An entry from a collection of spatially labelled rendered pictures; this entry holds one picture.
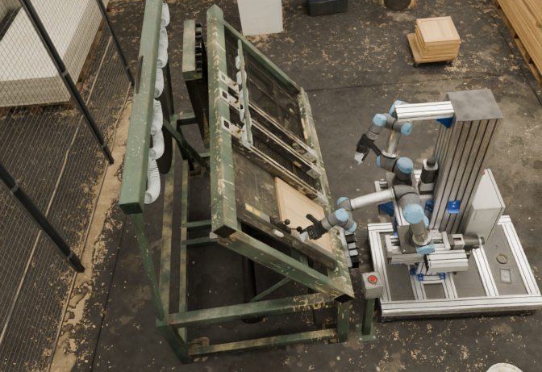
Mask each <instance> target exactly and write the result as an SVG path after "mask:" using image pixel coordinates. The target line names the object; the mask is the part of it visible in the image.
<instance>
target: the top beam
mask: <svg viewBox="0 0 542 372"><path fill-rule="evenodd" d="M206 25H207V58H208V92H209V126H210V160H211V227H212V232H213V233H214V234H216V235H218V236H221V237H222V238H227V237H228V236H230V235H231V234H233V233H235V232H236V231H237V221H236V197H235V185H234V172H233V160H232V147H231V133H229V132H227V131H226V130H224V129H223V128H222V126H221V116H222V117H224V118H225V119H226V120H228V121H229V122H230V111H229V104H228V103H227V102H225V101H224V100H223V99H221V98H220V92H219V88H220V87H221V88H222V89H223V90H225V91H226V92H227V93H228V86H227V85H226V84H224V83H223V82H222V81H220V80H219V70H220V71H221V72H223V73H224V74H226V75H227V62H226V50H225V38H224V25H223V11H222V10H221V9H220V8H219V7H218V6H216V5H215V4H214V5H213V6H212V7H211V8H209V9H208V10H207V11H206Z"/></svg>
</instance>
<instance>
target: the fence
mask: <svg viewBox="0 0 542 372"><path fill-rule="evenodd" d="M247 205H248V204H247V203H244V204H243V205H241V212H242V213H244V214H245V215H247V216H249V217H251V218H252V219H254V220H256V221H258V222H259V223H261V224H263V225H264V226H266V227H268V228H271V229H272V230H274V229H276V230H278V231H279V232H281V233H283V236H284V237H286V238H288V239H290V240H294V239H296V240H298V241H300V242H302V247H304V248H305V249H308V250H310V251H311V252H313V253H315V254H317V255H319V256H320V257H322V258H324V259H325V260H327V261H329V262H331V263H332V264H333V263H335V262H337V260H336V255H335V254H333V253H331V252H329V251H327V250H326V249H324V248H322V247H321V246H319V245H317V244H316V243H314V242H312V241H311V240H308V241H302V240H301V238H300V237H299V238H297V237H296V236H297V235H298V233H296V232H295V231H293V230H292V229H291V234H289V233H287V232H285V231H283V230H281V229H280V228H278V227H276V226H275V225H273V224H271V223H270V218H269V216H267V215H266V214H264V213H262V212H261V211H259V212H260V215H261V216H259V215H257V214H256V213H255V210H257V209H256V208H254V207H252V206H250V205H248V206H250V207H251V208H252V211H250V210H249V209H247ZM257 211H258V210H257Z"/></svg>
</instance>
